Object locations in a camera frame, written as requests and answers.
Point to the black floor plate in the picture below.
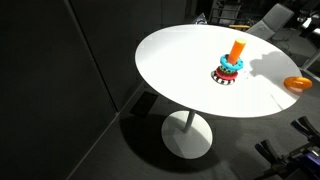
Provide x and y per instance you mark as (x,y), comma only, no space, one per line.
(144,104)

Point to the dark metal rack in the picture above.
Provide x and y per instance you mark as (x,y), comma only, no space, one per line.
(228,11)

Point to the black clamp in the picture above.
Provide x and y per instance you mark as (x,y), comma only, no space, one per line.
(268,150)
(305,126)

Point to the purple clamp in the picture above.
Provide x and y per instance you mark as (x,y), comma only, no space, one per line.
(311,165)

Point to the white table pedestal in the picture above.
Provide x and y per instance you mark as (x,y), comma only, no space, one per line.
(186,138)

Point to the orange stacker post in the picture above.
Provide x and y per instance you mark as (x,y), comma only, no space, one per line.
(236,50)

